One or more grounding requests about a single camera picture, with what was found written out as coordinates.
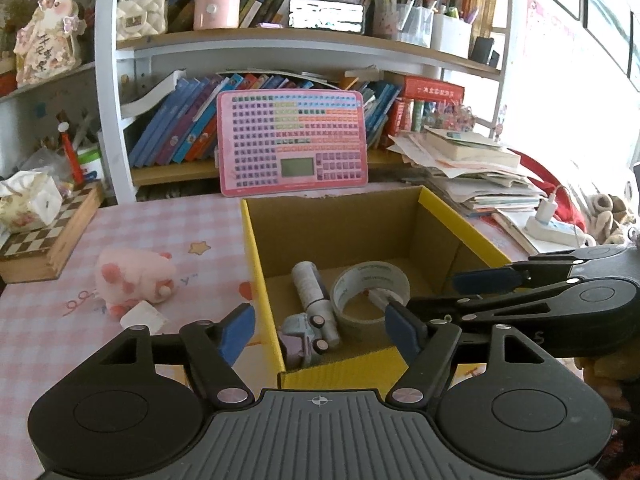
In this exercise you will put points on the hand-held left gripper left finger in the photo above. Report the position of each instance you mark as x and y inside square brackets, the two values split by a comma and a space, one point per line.
[237, 332]

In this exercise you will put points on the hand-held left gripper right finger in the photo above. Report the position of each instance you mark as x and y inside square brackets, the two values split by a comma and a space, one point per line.
[402, 330]

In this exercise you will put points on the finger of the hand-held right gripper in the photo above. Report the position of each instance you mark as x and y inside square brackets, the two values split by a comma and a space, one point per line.
[500, 305]
[485, 280]

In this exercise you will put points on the grey purple toy car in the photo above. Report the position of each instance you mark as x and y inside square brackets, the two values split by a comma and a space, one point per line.
[295, 340]

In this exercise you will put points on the clear tape roll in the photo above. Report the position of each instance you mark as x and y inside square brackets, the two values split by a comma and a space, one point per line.
[370, 272]

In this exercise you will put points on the white spray bottle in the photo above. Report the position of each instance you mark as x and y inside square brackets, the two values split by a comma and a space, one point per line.
[310, 285]

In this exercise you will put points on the yellow-edged cardboard box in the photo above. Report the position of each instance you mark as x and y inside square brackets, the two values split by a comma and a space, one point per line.
[320, 230]

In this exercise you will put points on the tan plush toy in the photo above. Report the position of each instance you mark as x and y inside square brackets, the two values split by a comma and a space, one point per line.
[607, 367]

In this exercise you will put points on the white power strip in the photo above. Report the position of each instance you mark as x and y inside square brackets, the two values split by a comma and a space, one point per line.
[550, 230]

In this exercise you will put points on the white charger plug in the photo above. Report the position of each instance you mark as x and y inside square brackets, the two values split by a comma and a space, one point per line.
[547, 209]

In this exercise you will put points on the small white paper piece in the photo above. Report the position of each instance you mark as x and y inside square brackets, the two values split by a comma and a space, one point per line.
[142, 316]

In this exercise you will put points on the brown plush toy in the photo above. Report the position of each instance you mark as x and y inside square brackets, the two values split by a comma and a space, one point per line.
[605, 205]

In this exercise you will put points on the stack of papers and books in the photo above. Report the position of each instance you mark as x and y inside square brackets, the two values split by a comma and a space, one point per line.
[475, 170]

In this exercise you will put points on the red cloth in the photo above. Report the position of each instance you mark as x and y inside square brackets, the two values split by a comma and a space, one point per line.
[525, 165]

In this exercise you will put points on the pink plush toy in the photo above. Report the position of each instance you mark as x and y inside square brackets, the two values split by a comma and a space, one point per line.
[130, 275]

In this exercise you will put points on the pink checkered tablecloth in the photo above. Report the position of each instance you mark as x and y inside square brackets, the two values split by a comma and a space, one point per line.
[150, 230]

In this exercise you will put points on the pink crystal ornament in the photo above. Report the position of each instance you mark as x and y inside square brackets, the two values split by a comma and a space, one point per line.
[452, 115]

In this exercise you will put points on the red thick book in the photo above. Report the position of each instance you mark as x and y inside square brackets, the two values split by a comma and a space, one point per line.
[435, 91]

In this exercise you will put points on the pink learning tablet toy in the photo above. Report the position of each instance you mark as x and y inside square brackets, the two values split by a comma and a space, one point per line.
[300, 135]

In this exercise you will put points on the row of blue books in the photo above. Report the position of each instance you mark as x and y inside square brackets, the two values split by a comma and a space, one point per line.
[170, 130]

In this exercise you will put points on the checkered wooden box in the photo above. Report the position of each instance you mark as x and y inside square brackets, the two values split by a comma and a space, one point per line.
[45, 240]

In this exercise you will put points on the white green cup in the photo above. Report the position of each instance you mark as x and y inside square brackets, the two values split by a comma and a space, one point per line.
[92, 162]

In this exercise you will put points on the small black holder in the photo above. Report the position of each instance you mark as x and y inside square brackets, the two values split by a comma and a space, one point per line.
[482, 50]

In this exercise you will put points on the floral tissue box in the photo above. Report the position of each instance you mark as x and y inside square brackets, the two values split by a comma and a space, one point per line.
[30, 205]

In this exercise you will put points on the white pen holder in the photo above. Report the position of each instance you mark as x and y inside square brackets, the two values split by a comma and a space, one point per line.
[450, 35]

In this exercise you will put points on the white curved booklet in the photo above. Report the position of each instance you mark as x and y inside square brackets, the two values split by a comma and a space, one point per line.
[150, 95]

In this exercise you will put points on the white bookshelf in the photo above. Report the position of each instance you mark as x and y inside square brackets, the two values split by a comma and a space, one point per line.
[110, 110]

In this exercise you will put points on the clear pen holder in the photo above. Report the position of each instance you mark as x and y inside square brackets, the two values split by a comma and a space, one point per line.
[415, 27]

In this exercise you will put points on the pink pen cup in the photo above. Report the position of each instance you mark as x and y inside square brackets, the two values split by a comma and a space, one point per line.
[384, 20]

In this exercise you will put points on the white blurred sign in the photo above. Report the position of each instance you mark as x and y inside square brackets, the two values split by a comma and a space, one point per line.
[325, 16]

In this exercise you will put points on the cream quilted handbag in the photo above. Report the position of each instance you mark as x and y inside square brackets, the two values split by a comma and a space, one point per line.
[142, 15]

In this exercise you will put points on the pink doll figurine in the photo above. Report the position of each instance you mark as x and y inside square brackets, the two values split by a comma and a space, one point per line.
[45, 45]

